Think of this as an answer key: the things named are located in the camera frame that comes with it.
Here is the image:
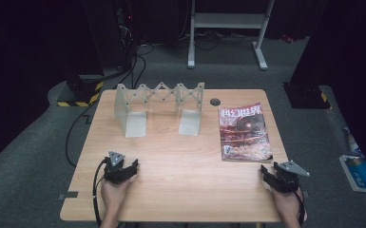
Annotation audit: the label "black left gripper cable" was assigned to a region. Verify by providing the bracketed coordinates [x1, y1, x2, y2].
[91, 157, 109, 228]

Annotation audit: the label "white plastic bottle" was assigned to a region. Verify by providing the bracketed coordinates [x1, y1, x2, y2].
[342, 126, 363, 156]

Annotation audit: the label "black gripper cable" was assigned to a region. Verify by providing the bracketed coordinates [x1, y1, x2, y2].
[293, 185, 307, 226]
[91, 157, 109, 228]

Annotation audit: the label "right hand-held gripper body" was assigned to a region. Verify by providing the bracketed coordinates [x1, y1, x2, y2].
[267, 160, 311, 194]

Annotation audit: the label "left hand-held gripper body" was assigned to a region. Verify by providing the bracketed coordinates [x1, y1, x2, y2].
[103, 150, 135, 185]

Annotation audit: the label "black equipment tower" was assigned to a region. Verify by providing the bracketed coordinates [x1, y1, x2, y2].
[112, 0, 141, 72]

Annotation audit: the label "blue white box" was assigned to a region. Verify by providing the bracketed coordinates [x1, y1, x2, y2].
[338, 154, 366, 194]

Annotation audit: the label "person's right hand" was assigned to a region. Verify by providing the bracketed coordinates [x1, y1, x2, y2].
[270, 186, 305, 221]

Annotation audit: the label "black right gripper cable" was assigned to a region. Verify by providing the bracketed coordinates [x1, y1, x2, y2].
[293, 185, 307, 226]

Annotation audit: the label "person's left hand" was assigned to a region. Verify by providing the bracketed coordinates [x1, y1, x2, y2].
[100, 178, 135, 220]

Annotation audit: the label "black yellow striped stand base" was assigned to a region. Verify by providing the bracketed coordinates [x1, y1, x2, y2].
[56, 73, 105, 108]

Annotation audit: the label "white metal stand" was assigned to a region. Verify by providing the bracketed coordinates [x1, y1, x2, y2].
[186, 0, 276, 71]

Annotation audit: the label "bundle of black floor cables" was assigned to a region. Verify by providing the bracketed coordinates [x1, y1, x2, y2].
[170, 28, 259, 51]

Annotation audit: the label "black floor cable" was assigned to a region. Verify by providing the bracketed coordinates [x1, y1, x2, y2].
[65, 44, 156, 168]

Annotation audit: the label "small red object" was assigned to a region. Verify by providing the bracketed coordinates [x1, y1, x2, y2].
[280, 33, 295, 45]

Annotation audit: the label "red magazine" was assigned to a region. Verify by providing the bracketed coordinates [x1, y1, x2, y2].
[218, 102, 274, 163]

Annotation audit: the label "translucent white expandable book rack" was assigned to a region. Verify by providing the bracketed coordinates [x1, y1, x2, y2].
[113, 82, 205, 139]

